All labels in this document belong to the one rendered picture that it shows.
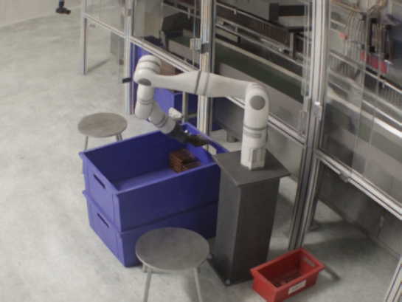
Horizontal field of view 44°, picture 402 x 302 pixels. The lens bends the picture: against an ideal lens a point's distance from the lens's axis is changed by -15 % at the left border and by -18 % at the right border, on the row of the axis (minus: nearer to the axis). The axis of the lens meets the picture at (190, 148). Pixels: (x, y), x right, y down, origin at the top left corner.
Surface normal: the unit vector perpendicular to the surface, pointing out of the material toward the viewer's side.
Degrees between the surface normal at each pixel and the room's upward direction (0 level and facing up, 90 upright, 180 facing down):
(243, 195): 90
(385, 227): 90
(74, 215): 0
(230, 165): 0
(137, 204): 90
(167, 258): 0
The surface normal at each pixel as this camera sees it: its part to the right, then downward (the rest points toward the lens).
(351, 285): 0.03, -0.88
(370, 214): -0.85, 0.23
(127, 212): 0.55, 0.41
